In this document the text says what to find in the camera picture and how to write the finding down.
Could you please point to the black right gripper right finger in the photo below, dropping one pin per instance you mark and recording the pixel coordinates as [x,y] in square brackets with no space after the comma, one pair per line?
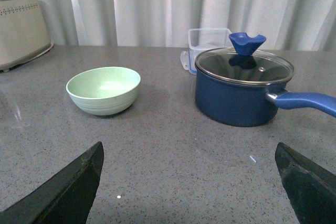
[309,187]

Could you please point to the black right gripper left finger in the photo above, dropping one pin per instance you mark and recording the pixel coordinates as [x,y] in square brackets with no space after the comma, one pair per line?
[65,198]

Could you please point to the light green bowl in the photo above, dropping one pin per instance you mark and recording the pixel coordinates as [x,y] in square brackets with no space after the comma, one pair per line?
[104,91]

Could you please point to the dark blue saucepan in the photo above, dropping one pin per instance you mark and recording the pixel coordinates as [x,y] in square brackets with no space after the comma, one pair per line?
[246,106]

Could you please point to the glass lid blue knob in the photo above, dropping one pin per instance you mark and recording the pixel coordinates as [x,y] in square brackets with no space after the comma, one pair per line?
[244,63]

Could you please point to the cream toaster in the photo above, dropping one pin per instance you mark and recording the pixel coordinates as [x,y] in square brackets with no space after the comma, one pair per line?
[24,33]

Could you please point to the clear plastic food container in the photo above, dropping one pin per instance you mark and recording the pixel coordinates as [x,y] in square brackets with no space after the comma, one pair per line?
[203,39]

